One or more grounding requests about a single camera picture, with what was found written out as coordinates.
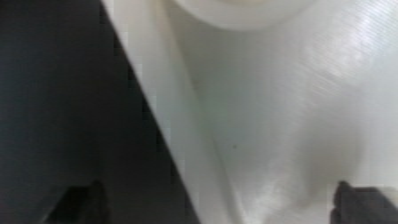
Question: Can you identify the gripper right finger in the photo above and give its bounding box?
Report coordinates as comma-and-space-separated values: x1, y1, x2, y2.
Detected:
331, 181, 398, 224

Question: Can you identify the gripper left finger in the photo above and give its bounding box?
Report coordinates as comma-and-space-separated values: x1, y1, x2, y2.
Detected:
40, 181, 111, 224

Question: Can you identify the white square tabletop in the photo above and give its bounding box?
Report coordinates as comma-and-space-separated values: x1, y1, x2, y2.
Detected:
102, 0, 398, 224

